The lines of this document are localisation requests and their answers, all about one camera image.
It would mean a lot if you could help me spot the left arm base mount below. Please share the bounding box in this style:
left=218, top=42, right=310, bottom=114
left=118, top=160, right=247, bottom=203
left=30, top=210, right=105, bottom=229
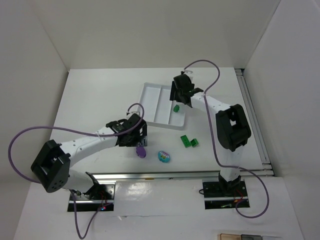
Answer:
left=67, top=182, right=116, bottom=212

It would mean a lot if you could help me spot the green sloped lego brick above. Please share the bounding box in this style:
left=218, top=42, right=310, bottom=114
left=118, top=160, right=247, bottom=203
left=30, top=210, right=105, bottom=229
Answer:
left=190, top=138, right=199, bottom=148

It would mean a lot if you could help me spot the white three-compartment tray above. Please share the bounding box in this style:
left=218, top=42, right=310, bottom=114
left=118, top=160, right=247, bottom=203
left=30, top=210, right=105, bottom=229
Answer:
left=139, top=82, right=186, bottom=131

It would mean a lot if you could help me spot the green long lego brick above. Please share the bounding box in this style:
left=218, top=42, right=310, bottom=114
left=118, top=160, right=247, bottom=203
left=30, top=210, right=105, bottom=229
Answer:
left=180, top=135, right=192, bottom=148

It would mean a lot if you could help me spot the purple rounded lego piece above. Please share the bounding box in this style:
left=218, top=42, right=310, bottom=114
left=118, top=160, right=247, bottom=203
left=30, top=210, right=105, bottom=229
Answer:
left=135, top=146, right=147, bottom=159

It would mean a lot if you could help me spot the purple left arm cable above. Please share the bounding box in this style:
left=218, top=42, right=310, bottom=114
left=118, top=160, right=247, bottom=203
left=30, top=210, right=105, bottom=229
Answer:
left=7, top=102, right=146, bottom=240

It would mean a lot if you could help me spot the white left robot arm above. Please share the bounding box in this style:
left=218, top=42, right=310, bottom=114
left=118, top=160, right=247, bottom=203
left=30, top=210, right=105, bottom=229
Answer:
left=30, top=113, right=147, bottom=199

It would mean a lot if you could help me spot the brown box at edge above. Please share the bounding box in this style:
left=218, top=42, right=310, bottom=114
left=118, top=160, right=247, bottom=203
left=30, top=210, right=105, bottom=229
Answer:
left=217, top=233, right=242, bottom=240

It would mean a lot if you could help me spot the aluminium side rail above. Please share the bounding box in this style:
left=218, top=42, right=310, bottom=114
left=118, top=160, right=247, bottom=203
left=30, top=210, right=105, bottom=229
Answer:
left=234, top=68, right=275, bottom=177

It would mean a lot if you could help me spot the green square lego brick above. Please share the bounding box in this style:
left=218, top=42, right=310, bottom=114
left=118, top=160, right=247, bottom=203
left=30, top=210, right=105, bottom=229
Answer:
left=173, top=104, right=180, bottom=113

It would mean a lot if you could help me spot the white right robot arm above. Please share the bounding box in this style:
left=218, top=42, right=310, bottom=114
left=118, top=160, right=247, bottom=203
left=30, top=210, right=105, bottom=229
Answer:
left=169, top=72, right=252, bottom=193

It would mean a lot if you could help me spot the aluminium front rail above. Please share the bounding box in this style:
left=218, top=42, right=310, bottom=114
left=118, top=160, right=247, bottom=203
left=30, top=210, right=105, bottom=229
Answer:
left=39, top=170, right=276, bottom=183

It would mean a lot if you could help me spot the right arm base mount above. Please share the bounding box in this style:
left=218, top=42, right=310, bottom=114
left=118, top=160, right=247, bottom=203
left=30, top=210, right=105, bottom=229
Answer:
left=198, top=181, right=250, bottom=210

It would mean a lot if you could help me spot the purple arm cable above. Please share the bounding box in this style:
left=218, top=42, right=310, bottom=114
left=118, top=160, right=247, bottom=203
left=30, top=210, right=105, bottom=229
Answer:
left=183, top=59, right=270, bottom=219
left=7, top=102, right=146, bottom=240

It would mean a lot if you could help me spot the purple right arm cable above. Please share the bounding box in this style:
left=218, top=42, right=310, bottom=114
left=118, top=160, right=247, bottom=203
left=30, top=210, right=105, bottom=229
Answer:
left=183, top=59, right=270, bottom=219

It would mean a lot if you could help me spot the grey box at edge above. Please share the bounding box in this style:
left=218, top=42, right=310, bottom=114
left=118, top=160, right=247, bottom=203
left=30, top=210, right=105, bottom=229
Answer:
left=241, top=234, right=263, bottom=240

